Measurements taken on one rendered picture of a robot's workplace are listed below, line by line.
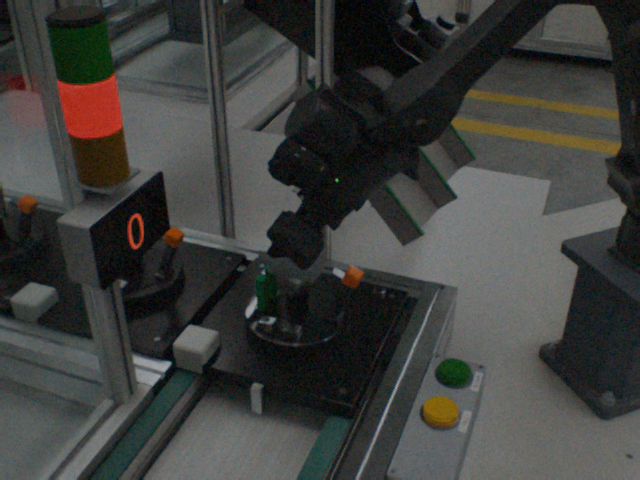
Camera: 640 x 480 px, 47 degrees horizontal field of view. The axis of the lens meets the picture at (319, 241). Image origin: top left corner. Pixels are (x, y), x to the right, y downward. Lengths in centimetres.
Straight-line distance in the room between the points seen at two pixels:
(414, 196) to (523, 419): 38
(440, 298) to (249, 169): 68
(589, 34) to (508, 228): 360
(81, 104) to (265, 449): 45
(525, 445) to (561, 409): 9
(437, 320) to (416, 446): 23
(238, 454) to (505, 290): 57
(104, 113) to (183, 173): 92
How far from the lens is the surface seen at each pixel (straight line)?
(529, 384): 110
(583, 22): 495
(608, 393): 107
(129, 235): 75
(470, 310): 121
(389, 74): 110
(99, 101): 69
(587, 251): 102
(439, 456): 84
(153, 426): 90
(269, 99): 196
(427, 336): 99
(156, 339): 98
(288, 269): 91
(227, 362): 93
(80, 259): 73
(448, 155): 133
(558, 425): 105
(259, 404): 91
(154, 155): 170
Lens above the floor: 159
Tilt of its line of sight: 33 degrees down
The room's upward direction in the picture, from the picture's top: straight up
